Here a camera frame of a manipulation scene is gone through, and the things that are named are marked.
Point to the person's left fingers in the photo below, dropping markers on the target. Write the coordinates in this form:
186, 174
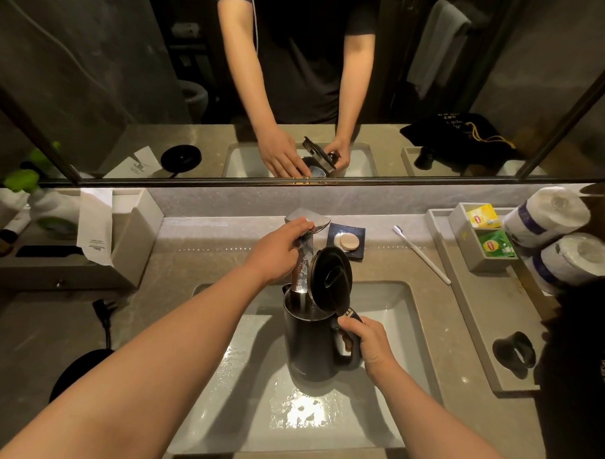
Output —
297, 227

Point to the round beige soap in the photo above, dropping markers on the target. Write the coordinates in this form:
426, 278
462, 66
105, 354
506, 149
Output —
346, 242

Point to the person's right forearm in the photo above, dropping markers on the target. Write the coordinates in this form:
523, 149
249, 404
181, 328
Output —
434, 429

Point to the person's right hand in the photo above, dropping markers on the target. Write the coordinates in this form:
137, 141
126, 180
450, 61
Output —
375, 348

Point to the white paper card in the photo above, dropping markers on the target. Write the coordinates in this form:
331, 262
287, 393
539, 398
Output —
95, 224

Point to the white toothbrush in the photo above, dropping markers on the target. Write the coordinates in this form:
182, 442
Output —
423, 256

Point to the green tea bag packet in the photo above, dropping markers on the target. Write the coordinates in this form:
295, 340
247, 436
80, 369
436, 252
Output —
497, 243

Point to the yellow tea bag packet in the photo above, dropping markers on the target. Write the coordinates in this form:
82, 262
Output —
483, 216

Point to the grey amenity drawer box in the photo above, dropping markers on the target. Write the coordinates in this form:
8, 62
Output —
133, 245

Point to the person's right thumb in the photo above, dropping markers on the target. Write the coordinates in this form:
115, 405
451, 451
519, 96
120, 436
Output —
352, 324

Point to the wall mirror with dark frame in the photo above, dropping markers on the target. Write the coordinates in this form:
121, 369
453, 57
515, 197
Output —
90, 70

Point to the white bottle with green cap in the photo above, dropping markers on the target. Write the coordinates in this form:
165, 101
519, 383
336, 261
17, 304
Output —
50, 208

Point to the small dark bottles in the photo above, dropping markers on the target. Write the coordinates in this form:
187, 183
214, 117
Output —
8, 231

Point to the person's left forearm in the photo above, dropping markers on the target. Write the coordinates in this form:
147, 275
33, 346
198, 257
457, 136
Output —
144, 375

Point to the grey tea bag box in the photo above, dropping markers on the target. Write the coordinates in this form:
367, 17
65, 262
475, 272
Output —
472, 255

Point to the long grey tray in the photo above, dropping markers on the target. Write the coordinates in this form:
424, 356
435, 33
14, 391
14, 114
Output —
483, 312

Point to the white sink basin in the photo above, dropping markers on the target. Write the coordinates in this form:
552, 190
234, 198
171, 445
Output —
257, 398

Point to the dark square soap dish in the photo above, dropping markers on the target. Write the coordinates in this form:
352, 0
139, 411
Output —
332, 229

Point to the black electric kettle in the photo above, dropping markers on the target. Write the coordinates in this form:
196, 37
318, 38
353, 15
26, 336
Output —
311, 336

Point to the black round kettle base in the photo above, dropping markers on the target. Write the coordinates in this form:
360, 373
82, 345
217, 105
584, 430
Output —
77, 372

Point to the black fabric bag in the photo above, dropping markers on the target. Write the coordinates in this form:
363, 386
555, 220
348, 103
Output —
579, 395

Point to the person's left hand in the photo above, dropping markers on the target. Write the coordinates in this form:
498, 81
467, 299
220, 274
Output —
272, 255

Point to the white toilet paper roll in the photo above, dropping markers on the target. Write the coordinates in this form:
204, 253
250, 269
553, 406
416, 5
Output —
573, 261
545, 215

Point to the chrome faucet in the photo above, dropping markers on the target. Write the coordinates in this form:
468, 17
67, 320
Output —
310, 219

